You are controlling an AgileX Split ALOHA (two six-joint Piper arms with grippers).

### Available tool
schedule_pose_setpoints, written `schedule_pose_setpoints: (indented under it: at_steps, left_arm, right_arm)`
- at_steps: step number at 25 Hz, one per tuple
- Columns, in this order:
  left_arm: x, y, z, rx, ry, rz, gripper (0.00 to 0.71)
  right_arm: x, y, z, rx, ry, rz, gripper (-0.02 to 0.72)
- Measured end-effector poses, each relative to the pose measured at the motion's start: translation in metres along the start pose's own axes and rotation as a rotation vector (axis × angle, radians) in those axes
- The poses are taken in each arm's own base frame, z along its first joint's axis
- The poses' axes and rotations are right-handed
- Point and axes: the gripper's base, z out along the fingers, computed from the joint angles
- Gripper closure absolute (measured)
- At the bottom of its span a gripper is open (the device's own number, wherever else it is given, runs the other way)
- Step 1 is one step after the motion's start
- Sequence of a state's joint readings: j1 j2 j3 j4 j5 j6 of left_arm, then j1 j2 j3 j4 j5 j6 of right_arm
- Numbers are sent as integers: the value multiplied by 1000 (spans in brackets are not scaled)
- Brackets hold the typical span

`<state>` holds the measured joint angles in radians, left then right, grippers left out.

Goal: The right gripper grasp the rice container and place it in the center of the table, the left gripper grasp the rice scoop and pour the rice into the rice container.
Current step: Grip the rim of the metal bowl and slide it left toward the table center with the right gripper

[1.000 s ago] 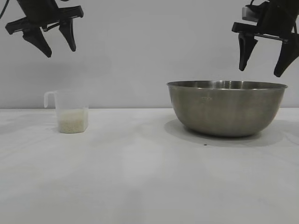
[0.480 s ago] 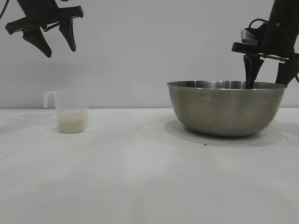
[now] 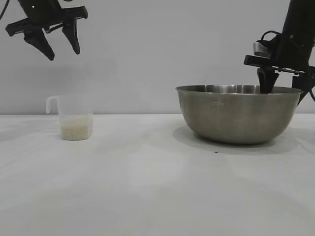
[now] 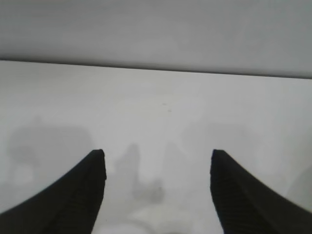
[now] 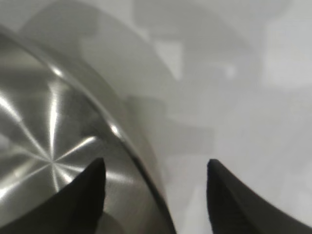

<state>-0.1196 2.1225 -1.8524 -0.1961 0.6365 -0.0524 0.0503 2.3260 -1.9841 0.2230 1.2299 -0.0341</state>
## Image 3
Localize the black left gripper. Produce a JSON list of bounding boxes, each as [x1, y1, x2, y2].
[[5, 0, 89, 61]]

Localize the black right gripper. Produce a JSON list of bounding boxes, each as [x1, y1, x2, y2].
[[243, 32, 315, 107]]

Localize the stainless steel mixing bowl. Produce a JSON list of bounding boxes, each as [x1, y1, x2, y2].
[[175, 84, 304, 145]]

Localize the translucent plastic measuring cup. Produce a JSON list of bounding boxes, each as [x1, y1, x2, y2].
[[61, 115, 94, 141], [45, 94, 95, 142]]

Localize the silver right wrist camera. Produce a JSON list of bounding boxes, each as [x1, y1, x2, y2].
[[252, 41, 275, 59]]

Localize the black right camera cable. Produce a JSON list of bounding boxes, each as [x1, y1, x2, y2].
[[260, 29, 283, 46]]

